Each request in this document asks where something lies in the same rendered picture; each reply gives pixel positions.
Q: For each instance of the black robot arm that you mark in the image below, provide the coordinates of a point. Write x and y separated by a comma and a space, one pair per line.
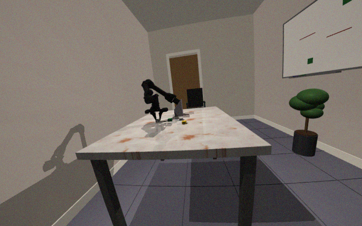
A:
149, 98

